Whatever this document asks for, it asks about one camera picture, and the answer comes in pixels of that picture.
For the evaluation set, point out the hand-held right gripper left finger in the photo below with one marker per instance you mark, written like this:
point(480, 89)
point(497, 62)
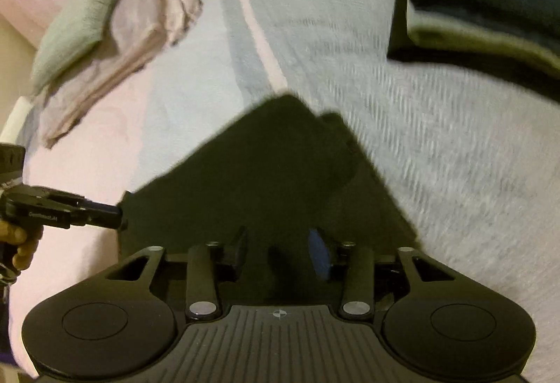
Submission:
point(238, 252)

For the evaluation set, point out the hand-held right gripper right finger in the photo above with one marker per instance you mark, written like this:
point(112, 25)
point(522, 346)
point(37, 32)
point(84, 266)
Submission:
point(319, 254)

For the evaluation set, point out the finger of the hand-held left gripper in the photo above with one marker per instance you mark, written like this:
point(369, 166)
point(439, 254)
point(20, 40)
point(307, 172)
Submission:
point(105, 216)

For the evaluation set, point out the dark green pants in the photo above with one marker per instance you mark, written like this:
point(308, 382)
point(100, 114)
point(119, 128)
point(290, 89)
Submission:
point(271, 168)

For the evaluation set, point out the person's left hand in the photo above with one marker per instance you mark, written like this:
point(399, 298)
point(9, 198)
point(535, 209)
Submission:
point(22, 245)

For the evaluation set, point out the bed with pink striped bedspread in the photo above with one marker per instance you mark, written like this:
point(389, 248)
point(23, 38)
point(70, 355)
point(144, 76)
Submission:
point(437, 147)

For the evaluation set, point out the green checked pillow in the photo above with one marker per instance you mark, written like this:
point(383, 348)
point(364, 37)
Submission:
point(74, 29)

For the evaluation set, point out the beige crumpled garment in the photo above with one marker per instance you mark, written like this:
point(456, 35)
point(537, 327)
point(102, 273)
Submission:
point(144, 15)

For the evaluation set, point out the black and grey garment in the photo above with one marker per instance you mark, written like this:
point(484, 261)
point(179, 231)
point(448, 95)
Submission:
point(398, 29)

